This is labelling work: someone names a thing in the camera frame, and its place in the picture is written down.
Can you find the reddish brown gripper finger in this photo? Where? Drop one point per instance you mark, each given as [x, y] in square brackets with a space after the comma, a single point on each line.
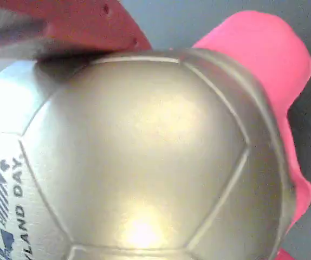
[85, 24]

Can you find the gold shell red turtle toy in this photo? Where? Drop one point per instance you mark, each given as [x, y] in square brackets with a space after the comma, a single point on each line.
[144, 149]

